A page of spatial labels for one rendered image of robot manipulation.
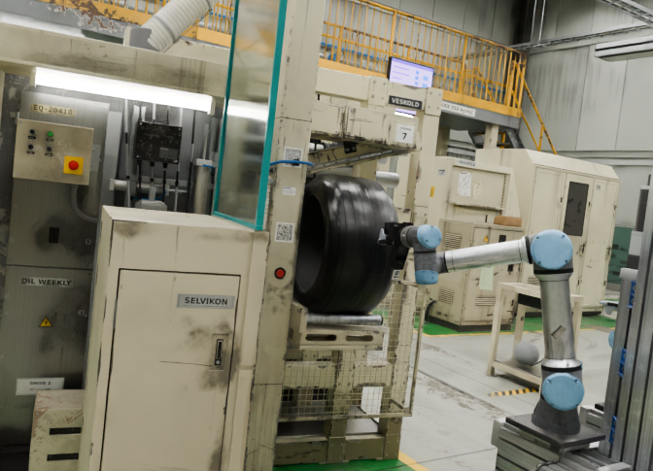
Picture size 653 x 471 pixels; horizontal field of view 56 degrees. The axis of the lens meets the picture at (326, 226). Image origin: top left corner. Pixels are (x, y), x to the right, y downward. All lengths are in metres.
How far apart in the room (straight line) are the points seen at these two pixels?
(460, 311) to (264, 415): 4.87
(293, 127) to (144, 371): 1.14
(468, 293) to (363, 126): 4.61
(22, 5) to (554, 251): 6.56
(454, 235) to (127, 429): 5.92
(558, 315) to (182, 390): 1.10
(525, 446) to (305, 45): 1.62
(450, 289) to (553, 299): 5.34
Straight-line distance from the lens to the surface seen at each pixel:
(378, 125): 2.82
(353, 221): 2.28
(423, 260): 2.01
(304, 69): 2.42
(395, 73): 6.65
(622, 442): 2.27
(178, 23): 2.62
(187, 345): 1.65
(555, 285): 1.97
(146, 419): 1.70
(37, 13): 7.64
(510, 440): 2.28
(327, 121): 2.72
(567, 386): 2.00
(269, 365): 2.47
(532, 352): 5.47
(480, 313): 7.38
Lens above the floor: 1.39
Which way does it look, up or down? 3 degrees down
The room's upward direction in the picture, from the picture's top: 6 degrees clockwise
